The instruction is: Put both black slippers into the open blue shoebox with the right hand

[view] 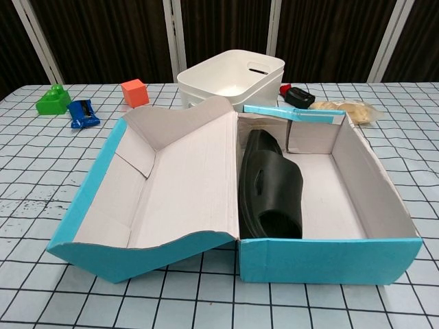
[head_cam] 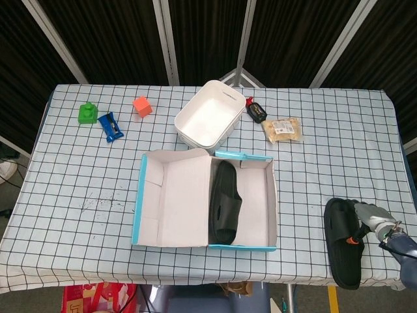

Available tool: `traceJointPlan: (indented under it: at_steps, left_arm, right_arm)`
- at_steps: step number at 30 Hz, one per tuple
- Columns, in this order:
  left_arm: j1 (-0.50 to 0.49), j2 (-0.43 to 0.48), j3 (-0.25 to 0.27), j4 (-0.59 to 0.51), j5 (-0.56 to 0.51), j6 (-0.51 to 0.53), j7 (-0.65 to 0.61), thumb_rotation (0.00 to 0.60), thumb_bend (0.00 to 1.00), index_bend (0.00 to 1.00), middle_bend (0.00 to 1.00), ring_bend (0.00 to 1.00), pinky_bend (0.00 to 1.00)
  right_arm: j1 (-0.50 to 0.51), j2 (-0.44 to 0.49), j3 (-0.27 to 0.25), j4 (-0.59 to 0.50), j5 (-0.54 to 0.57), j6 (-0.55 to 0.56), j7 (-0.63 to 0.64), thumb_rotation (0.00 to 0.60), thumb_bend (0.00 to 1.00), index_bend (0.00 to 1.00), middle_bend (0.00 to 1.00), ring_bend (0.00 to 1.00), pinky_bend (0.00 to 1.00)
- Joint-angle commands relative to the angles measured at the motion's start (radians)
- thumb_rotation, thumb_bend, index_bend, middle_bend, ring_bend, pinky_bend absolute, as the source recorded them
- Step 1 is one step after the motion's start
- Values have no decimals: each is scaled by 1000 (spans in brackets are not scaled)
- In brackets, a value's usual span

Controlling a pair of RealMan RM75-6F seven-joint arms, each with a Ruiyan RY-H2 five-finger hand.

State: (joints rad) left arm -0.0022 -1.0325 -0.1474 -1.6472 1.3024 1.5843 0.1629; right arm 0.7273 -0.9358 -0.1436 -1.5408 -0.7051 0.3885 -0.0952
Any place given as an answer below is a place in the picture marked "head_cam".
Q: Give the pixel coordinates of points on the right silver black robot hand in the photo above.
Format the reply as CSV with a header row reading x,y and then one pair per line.
x,y
374,216

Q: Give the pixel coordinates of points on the black slipper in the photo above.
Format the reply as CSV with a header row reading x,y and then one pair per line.
x,y
224,189
339,221

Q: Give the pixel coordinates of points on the light blue shoe box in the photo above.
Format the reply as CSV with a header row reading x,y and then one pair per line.
x,y
182,202

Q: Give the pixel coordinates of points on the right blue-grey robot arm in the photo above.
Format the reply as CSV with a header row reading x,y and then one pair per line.
x,y
404,247

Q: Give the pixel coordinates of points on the metal table leg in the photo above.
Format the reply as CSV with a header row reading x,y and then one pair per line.
x,y
290,298

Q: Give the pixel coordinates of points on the beige snack packet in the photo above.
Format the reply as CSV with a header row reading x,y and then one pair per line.
x,y
282,129

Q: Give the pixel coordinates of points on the brown paper bag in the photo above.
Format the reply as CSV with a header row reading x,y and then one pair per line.
x,y
238,287

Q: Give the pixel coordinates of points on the black bottle with red cap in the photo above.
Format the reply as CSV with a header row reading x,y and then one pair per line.
x,y
257,111

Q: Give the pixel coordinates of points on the dark blue chair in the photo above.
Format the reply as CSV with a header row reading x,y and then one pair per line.
x,y
208,300

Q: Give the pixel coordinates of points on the white plastic storage bin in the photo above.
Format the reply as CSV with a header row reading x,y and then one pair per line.
x,y
208,120

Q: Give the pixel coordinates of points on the grey metal screen foot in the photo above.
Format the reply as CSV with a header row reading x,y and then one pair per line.
x,y
241,78

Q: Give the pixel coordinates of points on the orange cube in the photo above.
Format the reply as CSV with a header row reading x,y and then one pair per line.
x,y
142,107

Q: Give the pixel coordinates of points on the blue toy piece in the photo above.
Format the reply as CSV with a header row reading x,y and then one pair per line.
x,y
110,127

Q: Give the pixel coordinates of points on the red patterned bag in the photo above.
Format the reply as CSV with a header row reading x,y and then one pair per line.
x,y
97,298

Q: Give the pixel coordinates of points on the white checkered tablecloth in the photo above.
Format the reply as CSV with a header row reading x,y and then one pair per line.
x,y
81,182

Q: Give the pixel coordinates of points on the green toy block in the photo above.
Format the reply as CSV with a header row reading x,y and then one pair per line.
x,y
88,114

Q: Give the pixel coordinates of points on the black folding screen white frame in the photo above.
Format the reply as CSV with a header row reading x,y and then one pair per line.
x,y
114,39

